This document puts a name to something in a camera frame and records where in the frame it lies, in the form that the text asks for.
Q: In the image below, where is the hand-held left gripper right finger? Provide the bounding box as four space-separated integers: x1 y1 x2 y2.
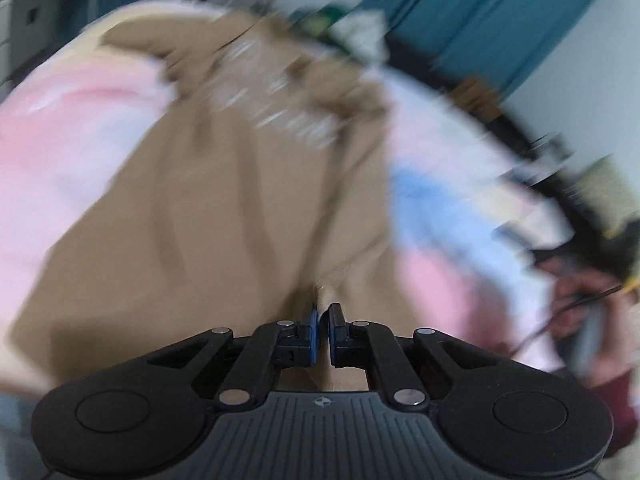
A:
327 303 502 412

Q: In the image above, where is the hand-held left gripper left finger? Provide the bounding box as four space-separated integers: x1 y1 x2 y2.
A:
144 303 321 407

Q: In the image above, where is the tan printed shirt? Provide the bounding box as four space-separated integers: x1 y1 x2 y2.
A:
10 10 426 396

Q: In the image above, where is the person's right hand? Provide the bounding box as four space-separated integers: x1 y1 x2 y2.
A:
542 255 632 388

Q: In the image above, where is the pastel pink and blue blanket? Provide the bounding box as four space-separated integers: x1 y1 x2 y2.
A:
0 0 576 480

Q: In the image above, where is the green object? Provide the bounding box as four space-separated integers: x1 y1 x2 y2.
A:
307 7 348 37

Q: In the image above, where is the grey blue cloth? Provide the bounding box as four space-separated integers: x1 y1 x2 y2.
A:
0 390 48 480

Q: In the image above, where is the white drawer cabinet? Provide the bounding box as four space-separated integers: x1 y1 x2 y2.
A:
0 0 103 88

